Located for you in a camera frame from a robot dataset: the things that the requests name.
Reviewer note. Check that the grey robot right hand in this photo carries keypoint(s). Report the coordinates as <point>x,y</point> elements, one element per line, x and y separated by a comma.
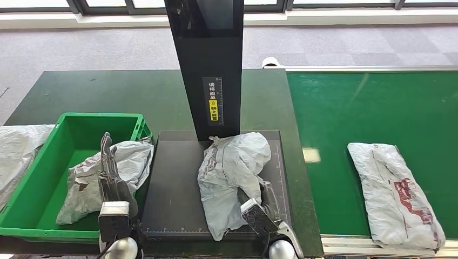
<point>270,200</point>

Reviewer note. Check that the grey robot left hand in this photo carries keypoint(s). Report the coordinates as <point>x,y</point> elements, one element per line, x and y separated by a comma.
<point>114,186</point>

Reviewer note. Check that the grey plastic parcel red print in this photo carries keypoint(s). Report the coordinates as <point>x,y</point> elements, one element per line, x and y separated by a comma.
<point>229,168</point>
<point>386,186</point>
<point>136,161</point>

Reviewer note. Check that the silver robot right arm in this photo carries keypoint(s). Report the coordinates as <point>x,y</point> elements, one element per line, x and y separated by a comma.
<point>282,250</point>

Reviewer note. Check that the black inbound scanner machine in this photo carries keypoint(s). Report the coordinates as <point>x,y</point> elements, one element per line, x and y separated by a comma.
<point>171,186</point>

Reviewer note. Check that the green conveyor belt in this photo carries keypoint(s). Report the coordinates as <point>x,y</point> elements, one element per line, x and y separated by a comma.
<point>357,107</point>

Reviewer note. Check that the green plastic crate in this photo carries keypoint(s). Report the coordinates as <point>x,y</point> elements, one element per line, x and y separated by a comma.
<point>46,171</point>

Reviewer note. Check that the dark green table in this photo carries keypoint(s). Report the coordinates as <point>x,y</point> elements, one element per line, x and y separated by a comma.
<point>107,93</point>

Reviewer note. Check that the crumpled grey plastic bag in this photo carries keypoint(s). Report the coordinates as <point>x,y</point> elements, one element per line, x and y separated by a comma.
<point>18,153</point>

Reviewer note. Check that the black yellow label sticker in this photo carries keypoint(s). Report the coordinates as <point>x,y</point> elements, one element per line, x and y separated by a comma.
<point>213,110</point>

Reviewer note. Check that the white window sill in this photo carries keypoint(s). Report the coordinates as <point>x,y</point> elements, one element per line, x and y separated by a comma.
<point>322,18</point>

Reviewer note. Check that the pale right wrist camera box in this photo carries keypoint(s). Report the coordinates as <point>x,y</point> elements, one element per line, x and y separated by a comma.
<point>256,216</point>

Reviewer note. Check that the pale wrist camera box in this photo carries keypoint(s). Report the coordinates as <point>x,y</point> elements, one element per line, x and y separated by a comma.
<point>256,216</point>
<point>113,218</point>

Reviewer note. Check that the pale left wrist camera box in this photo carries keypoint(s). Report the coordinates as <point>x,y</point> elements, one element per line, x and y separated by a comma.
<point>113,218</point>

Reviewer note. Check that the dark window frame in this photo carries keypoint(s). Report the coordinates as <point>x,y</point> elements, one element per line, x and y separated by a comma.
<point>107,11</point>

